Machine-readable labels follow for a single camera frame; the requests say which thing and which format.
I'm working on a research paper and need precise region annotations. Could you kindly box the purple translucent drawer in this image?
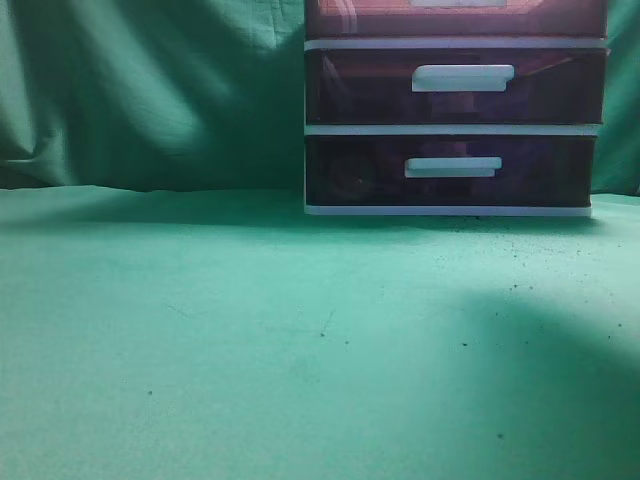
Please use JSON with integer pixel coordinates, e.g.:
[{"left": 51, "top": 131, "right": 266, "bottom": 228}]
[
  {"left": 304, "top": 0, "right": 608, "bottom": 39},
  {"left": 305, "top": 49, "right": 607, "bottom": 125},
  {"left": 305, "top": 135, "right": 596, "bottom": 208}
]

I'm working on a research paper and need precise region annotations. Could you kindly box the green cloth backdrop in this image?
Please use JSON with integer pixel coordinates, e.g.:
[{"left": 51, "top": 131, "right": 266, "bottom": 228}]
[{"left": 0, "top": 0, "right": 640, "bottom": 196}]

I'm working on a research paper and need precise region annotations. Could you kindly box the green cloth table cover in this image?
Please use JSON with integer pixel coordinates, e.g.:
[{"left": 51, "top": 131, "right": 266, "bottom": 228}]
[{"left": 1, "top": 187, "right": 639, "bottom": 479}]

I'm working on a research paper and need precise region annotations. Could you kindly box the white plastic drawer cabinet frame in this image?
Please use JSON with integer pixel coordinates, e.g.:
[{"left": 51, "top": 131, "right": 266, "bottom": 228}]
[{"left": 304, "top": 8, "right": 608, "bottom": 217}]

